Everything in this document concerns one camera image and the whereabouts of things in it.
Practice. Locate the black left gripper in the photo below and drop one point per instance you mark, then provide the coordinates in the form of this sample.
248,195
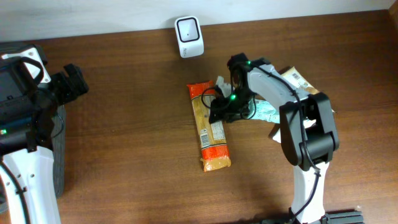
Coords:
72,82

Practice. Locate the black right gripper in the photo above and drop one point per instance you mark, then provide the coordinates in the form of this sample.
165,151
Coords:
221,106

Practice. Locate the red spaghetti packet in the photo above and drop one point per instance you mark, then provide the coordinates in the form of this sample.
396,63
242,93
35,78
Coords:
213,145

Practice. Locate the teal wipes packet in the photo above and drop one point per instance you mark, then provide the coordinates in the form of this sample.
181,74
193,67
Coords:
264,111

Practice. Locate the yellow snack bag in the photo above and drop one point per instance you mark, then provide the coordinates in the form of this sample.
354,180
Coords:
293,76

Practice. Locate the white tube gold cap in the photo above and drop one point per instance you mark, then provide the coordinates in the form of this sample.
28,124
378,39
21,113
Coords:
275,133

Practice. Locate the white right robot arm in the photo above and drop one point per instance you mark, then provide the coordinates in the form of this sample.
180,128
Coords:
308,135

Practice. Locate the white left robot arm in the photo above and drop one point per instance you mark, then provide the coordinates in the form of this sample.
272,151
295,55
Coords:
32,131

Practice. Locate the white barcode scanner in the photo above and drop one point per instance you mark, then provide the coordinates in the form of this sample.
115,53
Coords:
189,36

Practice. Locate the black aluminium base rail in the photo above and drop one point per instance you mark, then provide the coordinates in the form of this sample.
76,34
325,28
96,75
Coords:
335,217

